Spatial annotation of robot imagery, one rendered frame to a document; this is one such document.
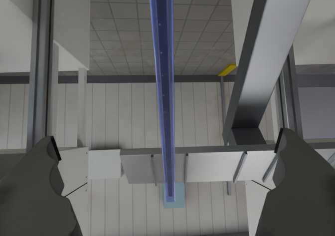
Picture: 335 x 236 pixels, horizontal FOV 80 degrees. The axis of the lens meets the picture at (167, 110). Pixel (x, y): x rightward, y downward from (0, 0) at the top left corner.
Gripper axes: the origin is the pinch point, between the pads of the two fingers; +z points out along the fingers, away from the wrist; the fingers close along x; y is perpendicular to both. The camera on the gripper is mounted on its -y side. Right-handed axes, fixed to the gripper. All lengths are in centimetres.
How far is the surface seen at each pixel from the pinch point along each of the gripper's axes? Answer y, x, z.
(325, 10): -3, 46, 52
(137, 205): 258, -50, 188
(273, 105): 26, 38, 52
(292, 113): 21, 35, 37
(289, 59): 8, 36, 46
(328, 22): 0, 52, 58
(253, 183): 63, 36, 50
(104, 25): 9, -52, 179
